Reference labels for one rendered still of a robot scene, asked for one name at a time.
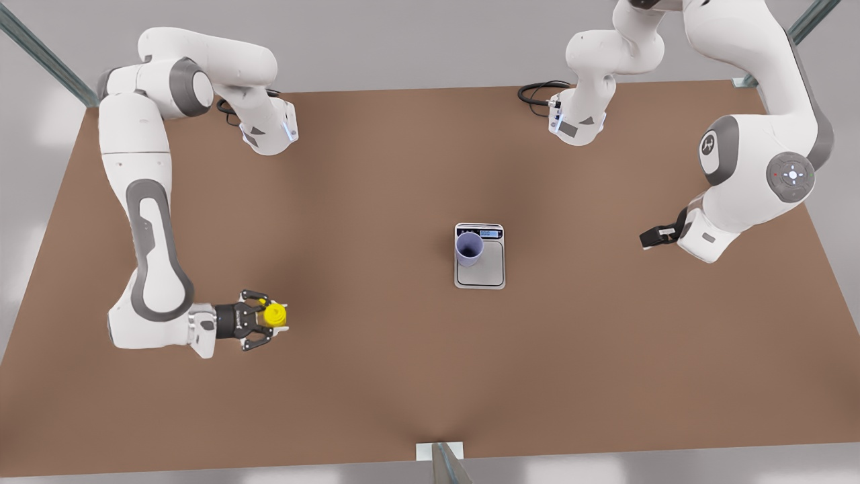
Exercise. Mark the silver frame post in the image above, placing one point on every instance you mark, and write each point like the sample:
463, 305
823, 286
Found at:
47, 57
803, 27
445, 460

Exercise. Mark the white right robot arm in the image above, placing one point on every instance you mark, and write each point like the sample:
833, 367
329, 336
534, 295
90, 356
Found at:
134, 168

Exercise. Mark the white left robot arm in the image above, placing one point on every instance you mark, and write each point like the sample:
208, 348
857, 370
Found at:
746, 134

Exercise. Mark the yellow sauce bottle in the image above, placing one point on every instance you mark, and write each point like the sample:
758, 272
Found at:
275, 314

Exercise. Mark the lilac cup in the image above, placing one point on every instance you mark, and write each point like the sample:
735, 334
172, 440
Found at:
469, 249

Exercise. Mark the grey kitchen scale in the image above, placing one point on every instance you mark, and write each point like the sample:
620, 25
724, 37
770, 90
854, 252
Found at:
487, 265

